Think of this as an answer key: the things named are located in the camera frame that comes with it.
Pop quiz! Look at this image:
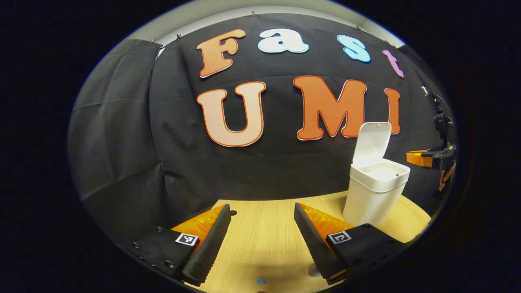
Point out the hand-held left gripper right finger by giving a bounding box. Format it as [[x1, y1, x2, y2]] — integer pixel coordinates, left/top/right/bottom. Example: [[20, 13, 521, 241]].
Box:
[[294, 202, 401, 285]]

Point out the black backdrop cloth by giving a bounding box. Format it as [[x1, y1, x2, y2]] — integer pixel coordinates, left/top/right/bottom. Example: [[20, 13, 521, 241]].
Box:
[[67, 12, 458, 249]]

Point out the wooden desktop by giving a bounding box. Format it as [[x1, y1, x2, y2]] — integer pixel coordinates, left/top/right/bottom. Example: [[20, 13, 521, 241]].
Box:
[[189, 191, 432, 293]]

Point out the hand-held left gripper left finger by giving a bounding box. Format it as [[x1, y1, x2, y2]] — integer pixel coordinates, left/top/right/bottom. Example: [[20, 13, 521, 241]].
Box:
[[130, 203, 232, 286]]

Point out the white desktop garbage bin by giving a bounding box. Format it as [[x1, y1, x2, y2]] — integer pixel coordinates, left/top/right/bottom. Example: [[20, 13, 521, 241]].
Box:
[[343, 122, 411, 227]]

